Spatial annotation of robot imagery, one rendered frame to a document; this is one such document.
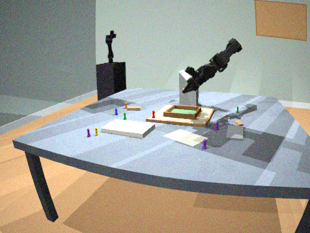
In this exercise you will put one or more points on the orange square board track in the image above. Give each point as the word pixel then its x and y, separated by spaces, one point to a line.
pixel 181 123

